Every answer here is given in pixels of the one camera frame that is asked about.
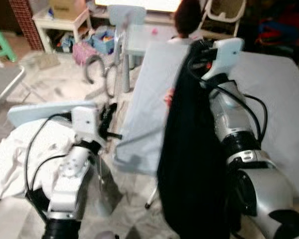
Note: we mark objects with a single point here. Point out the black garment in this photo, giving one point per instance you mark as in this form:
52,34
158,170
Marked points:
189,164

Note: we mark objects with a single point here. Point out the white garment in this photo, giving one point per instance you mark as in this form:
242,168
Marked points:
15,159

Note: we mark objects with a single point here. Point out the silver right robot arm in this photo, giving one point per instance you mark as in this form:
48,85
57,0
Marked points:
259,189

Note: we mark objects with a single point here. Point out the dark haired person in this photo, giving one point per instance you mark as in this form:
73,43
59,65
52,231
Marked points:
188,17

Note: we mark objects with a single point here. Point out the white baby high chair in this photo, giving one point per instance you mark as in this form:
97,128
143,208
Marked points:
224,10

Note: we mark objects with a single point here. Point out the light blue small table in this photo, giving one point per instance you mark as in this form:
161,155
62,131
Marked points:
144,40

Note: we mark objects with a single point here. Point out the light blue plastic chair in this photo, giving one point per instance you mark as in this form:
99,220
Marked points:
40,112

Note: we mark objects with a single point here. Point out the pink fabric bag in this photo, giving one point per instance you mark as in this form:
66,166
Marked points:
83,52

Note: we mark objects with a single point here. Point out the light grey folding table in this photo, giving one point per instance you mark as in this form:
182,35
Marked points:
269,84

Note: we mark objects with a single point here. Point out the blue toy bin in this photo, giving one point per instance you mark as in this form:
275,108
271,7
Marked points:
103,42

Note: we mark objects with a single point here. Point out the small light blue chair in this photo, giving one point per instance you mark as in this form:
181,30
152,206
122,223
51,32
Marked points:
124,15

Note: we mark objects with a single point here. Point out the red and blue fabric pile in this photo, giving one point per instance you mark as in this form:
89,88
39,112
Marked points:
284,30

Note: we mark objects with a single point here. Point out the beige floor mat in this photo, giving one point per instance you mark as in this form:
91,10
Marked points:
40,60

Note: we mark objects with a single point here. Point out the white wooden shelf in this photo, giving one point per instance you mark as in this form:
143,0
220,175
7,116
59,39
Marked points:
60,23

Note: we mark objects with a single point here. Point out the grey robot left leg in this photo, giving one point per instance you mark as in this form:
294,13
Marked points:
104,235

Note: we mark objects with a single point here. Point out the grey metal folding chair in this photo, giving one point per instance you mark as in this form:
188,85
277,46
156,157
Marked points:
2,79

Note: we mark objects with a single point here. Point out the brown cardboard box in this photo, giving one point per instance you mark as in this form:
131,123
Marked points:
67,7

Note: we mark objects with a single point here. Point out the green plastic chair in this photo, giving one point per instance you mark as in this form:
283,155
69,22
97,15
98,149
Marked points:
2,42

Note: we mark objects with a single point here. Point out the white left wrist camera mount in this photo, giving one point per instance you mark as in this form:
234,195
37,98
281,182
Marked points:
85,124

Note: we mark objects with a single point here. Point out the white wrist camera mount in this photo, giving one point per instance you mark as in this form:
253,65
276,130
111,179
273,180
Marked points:
85,124
226,55

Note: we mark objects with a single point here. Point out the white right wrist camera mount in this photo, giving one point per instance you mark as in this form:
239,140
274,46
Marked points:
226,55

